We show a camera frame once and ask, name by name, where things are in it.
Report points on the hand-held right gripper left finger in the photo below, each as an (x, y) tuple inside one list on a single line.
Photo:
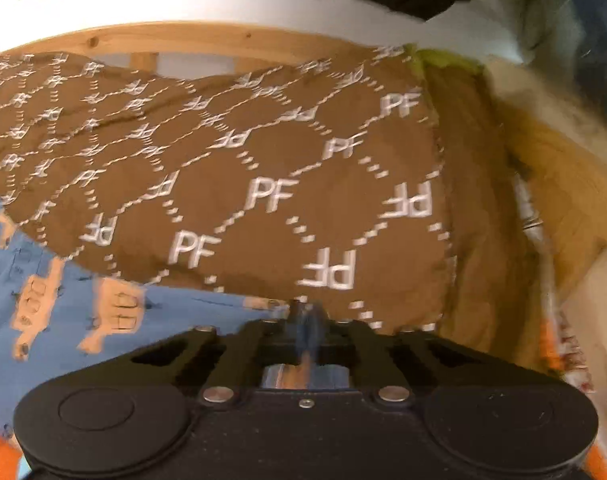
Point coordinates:
[(283, 335)]

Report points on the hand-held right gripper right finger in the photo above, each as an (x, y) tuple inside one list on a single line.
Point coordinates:
[(333, 335)]

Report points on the blue truck print pants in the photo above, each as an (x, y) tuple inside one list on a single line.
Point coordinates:
[(58, 320)]

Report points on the brown printed blanket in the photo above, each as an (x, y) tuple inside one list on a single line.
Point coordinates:
[(263, 160)]

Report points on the white orange printed cloth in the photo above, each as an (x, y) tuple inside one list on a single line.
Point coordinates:
[(568, 350)]

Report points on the yellow-green cloth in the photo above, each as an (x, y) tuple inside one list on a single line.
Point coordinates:
[(448, 62)]

